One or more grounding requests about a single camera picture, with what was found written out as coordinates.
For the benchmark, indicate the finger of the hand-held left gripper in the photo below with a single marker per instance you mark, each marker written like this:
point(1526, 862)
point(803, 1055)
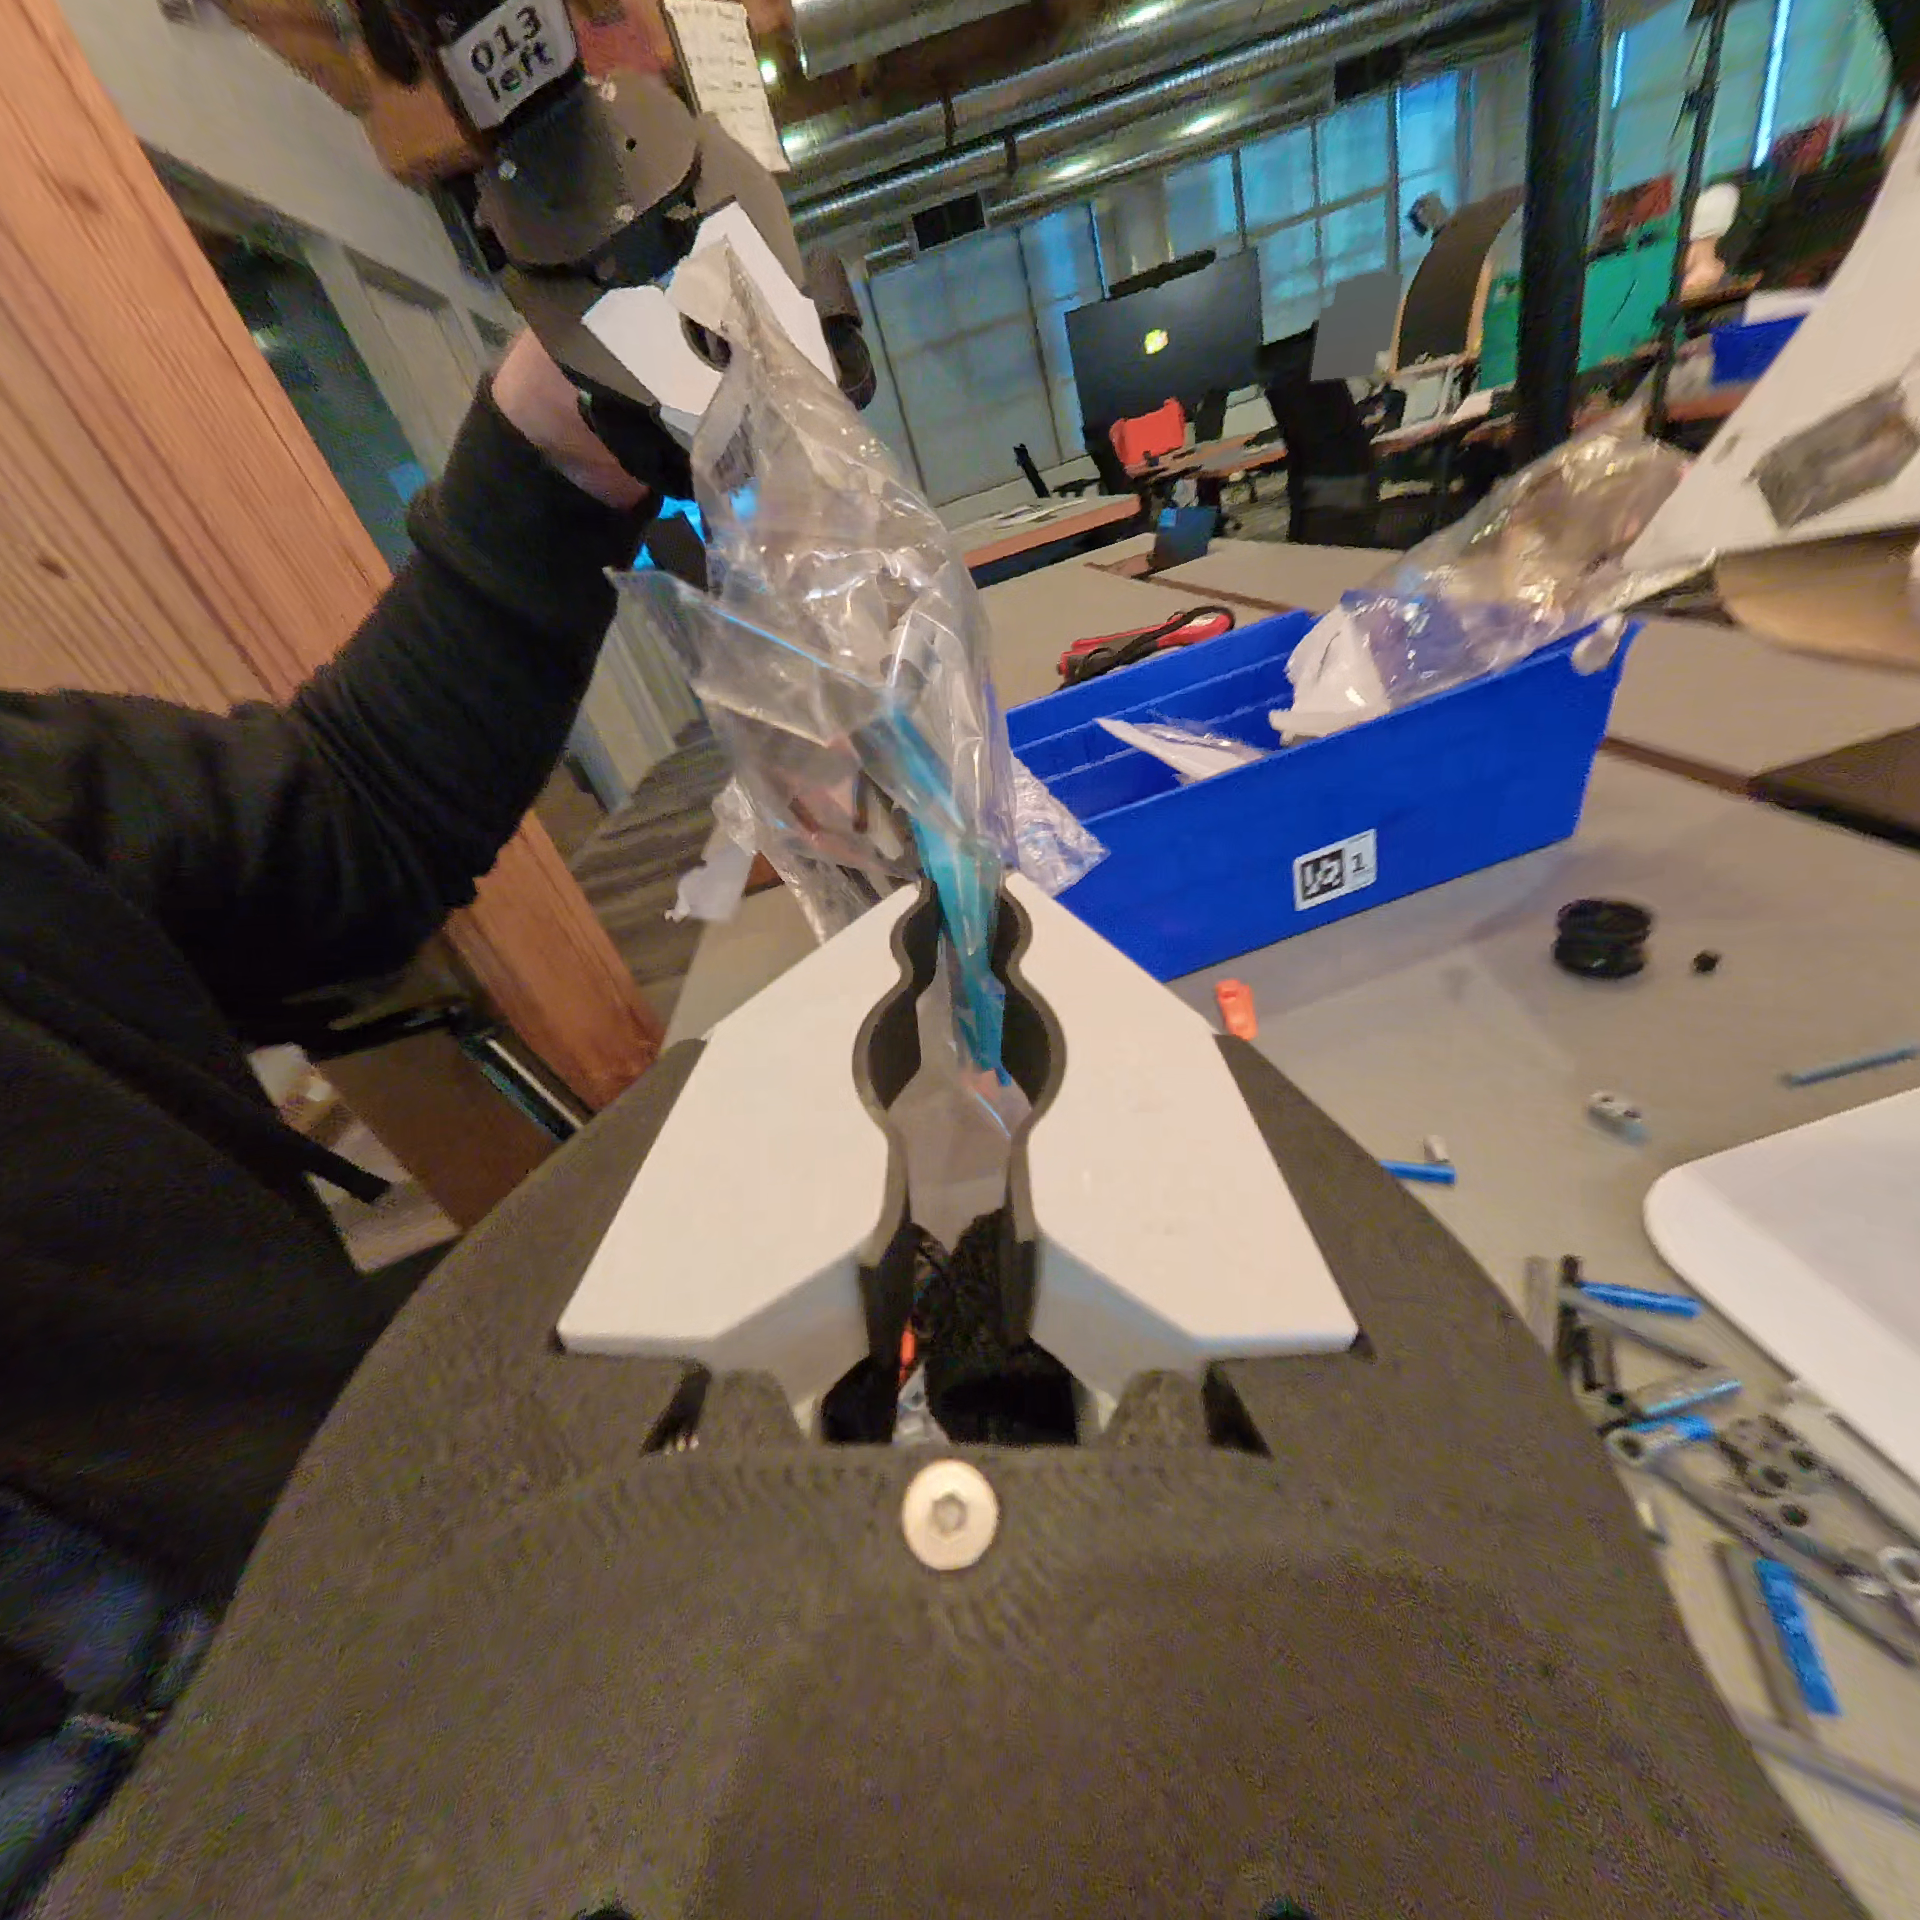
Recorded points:
point(638, 337)
point(741, 232)

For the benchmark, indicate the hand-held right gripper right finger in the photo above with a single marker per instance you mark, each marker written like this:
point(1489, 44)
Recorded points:
point(1187, 1188)

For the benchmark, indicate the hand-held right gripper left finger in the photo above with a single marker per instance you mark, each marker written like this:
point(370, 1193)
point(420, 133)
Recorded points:
point(719, 1188)

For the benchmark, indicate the blue plastic bin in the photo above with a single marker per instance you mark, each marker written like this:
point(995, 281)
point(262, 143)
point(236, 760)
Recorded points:
point(1200, 856)

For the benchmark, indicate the clear bag of building pieces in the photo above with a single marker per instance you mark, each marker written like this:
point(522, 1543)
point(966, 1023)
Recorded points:
point(841, 600)

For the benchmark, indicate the pile of small building pieces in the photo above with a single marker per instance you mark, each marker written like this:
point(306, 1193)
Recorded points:
point(1771, 1471)

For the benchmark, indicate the clear plastic bag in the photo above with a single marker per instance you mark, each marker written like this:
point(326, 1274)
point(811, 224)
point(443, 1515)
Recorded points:
point(1501, 570)

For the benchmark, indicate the person's left forearm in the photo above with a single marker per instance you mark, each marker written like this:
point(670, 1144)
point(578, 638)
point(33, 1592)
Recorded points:
point(375, 720)

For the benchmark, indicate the person's left hand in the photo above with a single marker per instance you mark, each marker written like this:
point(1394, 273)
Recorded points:
point(546, 420)

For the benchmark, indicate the white paper sign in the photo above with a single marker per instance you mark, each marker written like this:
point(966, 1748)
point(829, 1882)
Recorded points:
point(728, 66)

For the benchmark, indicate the orange curved small piece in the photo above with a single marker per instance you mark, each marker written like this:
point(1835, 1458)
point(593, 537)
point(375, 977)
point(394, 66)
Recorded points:
point(1232, 1008)

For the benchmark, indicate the blue pin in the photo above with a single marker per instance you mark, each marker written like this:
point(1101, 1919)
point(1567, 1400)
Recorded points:
point(1418, 1175)

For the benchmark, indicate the wooden edged desk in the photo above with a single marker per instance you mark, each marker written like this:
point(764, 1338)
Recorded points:
point(1050, 525)

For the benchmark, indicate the grey two-hole connector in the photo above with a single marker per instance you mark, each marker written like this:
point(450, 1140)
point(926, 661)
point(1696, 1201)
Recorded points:
point(1614, 1116)

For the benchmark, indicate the black monitor screen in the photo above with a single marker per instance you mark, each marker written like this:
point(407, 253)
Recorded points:
point(1163, 343)

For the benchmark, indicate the white plastic bag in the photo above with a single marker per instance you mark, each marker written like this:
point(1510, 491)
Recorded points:
point(1187, 747)

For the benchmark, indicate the orange office chair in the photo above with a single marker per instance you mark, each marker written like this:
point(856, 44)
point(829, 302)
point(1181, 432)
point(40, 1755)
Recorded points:
point(1153, 435)

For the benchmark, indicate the black wheel hub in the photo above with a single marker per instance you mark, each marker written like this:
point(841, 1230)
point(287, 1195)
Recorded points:
point(1602, 933)

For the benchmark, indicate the wooden panel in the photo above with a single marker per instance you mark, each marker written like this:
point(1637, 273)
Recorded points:
point(150, 452)

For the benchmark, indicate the white book stand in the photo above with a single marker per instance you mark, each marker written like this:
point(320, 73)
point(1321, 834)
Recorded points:
point(1801, 1247)

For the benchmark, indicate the black office chair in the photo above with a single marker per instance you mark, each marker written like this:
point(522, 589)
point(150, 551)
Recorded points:
point(1328, 452)

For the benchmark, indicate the dark grey axle rod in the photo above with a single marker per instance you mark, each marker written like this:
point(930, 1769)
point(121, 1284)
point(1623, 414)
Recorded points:
point(1851, 1067)

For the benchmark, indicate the black steel column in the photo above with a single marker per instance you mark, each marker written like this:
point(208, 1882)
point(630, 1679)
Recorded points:
point(1557, 227)

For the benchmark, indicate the green panel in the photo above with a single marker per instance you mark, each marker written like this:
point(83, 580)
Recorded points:
point(1633, 302)

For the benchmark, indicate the instruction booklet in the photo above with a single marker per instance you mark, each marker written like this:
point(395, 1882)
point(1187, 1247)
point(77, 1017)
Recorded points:
point(1801, 376)

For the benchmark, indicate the silver ventilation duct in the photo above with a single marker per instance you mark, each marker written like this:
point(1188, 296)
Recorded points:
point(900, 30)

